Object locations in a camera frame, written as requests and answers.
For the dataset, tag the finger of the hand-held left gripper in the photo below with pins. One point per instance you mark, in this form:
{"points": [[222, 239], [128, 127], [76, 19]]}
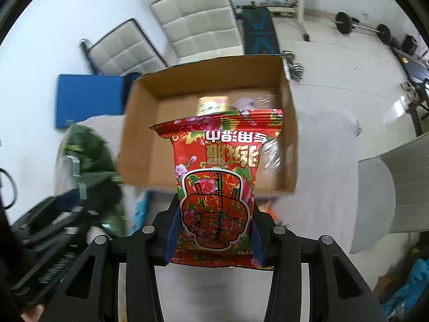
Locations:
{"points": [[79, 187]]}

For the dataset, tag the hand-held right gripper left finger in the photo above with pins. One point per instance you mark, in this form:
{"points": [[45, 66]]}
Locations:
{"points": [[171, 238]]}

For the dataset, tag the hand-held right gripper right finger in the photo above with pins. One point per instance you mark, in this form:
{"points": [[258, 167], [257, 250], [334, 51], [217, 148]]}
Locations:
{"points": [[258, 245]]}

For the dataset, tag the green plastic packet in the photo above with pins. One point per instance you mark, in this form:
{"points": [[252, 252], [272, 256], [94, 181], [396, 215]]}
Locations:
{"points": [[90, 161]]}

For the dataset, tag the red floral wet wipes packet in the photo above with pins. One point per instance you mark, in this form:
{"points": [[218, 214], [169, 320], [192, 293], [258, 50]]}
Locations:
{"points": [[218, 187]]}

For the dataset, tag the brown cardboard box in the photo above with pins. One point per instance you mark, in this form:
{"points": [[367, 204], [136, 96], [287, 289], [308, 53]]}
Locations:
{"points": [[150, 161]]}

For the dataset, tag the orange packet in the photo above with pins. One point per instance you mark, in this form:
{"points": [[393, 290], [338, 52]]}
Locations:
{"points": [[272, 212]]}

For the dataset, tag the blue and white packet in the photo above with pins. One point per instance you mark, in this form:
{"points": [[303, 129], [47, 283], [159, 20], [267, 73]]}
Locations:
{"points": [[141, 209]]}

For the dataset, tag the blue foam mat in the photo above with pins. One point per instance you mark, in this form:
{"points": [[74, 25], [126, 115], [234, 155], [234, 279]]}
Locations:
{"points": [[88, 100]]}

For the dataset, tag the clear plastic packet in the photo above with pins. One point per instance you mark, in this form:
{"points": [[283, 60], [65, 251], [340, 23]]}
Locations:
{"points": [[271, 151]]}

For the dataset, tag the yellow packet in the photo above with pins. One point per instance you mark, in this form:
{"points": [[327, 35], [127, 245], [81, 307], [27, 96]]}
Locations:
{"points": [[211, 104]]}

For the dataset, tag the small white cushioned chair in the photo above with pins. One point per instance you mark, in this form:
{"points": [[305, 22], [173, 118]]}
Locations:
{"points": [[124, 52]]}

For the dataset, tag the white plastic chair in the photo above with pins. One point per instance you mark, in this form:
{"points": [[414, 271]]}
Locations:
{"points": [[398, 191]]}

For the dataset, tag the blue plastic bag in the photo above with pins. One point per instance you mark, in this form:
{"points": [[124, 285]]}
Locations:
{"points": [[410, 288]]}

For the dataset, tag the metal dumbbells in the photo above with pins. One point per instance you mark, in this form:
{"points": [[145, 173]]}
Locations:
{"points": [[295, 67]]}

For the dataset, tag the large white cushioned chair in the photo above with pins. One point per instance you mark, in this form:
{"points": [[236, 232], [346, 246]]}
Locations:
{"points": [[201, 23]]}

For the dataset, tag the blue and black workout bench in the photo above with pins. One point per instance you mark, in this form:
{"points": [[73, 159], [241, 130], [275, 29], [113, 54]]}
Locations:
{"points": [[260, 32]]}

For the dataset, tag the short black barbell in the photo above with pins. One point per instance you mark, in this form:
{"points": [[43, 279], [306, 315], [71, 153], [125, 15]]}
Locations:
{"points": [[344, 22]]}

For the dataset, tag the white metal rack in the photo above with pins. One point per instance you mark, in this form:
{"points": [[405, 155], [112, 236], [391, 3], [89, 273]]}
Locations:
{"points": [[300, 6]]}

